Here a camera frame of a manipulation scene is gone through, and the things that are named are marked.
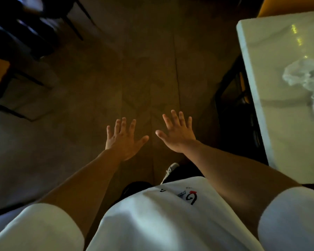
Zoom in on person's left hand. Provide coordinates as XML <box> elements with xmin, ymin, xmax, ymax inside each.
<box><xmin>105</xmin><ymin>117</ymin><xmax>149</xmax><ymax>161</ymax></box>

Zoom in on person's right hand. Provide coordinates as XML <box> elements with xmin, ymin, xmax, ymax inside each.
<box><xmin>155</xmin><ymin>110</ymin><xmax>197</xmax><ymax>154</ymax></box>

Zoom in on person's right forearm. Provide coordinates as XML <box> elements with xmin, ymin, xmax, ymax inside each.
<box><xmin>182</xmin><ymin>140</ymin><xmax>302</xmax><ymax>239</ymax></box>

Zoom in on person's left forearm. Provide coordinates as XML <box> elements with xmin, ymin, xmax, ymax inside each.
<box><xmin>37</xmin><ymin>149</ymin><xmax>122</xmax><ymax>239</ymax></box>

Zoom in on white sneaker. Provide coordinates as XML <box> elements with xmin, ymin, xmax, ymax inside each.
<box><xmin>161</xmin><ymin>162</ymin><xmax>180</xmax><ymax>185</ymax></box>

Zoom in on black trousers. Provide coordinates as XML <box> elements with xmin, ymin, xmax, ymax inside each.
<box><xmin>113</xmin><ymin>165</ymin><xmax>204</xmax><ymax>207</ymax></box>

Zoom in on white printed t-shirt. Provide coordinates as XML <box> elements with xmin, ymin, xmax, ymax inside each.
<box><xmin>0</xmin><ymin>177</ymin><xmax>314</xmax><ymax>251</ymax></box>

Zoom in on white marble table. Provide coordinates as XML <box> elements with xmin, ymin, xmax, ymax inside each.
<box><xmin>236</xmin><ymin>10</ymin><xmax>314</xmax><ymax>185</ymax></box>

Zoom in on black chair with orange seat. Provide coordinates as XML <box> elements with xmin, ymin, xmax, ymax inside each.
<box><xmin>0</xmin><ymin>56</ymin><xmax>53</xmax><ymax>122</ymax></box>

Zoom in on crumpled white tissue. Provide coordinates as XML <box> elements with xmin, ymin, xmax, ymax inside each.
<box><xmin>282</xmin><ymin>58</ymin><xmax>314</xmax><ymax>124</ymax></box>

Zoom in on black metal chair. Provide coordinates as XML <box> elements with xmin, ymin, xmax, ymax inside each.
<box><xmin>0</xmin><ymin>0</ymin><xmax>95</xmax><ymax>60</ymax></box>

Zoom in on orange bench seat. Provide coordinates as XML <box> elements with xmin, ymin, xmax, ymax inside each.
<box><xmin>257</xmin><ymin>0</ymin><xmax>314</xmax><ymax>18</ymax></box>

